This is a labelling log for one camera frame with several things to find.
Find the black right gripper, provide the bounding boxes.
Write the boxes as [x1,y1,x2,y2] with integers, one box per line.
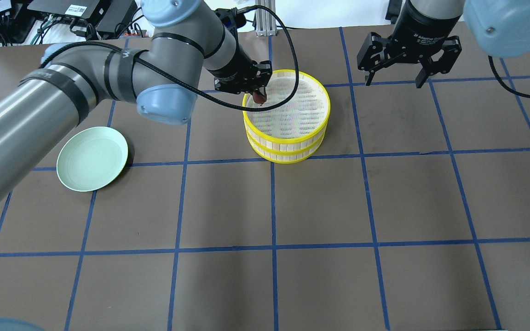
[356,2,462,89]

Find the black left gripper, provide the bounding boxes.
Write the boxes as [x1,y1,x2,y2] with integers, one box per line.
[205,41,273,95]

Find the brown chocolate bun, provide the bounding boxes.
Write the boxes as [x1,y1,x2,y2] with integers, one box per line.
[252,89,267,106]

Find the yellow steamer layer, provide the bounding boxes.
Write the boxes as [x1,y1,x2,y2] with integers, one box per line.
[242,69,331,144]
[244,123,326,164]

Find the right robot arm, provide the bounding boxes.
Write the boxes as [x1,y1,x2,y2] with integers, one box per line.
[356,0,530,97]

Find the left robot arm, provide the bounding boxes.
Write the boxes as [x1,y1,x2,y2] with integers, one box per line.
[0,0,273,201]

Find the black power adapter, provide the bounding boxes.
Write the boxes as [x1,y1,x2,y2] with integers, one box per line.
[95,0,138,40]

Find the pale green plate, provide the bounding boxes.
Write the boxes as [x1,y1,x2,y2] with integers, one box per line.
[56,126,130,192]

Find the black mini computer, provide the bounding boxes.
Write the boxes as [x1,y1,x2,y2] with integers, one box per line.
[27,0,111,26]

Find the black box lower left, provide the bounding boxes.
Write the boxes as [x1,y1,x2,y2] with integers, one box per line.
[0,0,37,46]

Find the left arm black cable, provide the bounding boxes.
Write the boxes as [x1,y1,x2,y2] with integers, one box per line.
[40,5,300,111]

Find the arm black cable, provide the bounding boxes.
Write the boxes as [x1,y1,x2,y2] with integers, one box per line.
[40,5,300,111]
[488,55,530,100]

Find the aluminium frame post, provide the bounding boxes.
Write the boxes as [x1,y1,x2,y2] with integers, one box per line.
[254,0,278,36]

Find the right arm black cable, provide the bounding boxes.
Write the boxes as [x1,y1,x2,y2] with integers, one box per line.
[488,55,530,100]

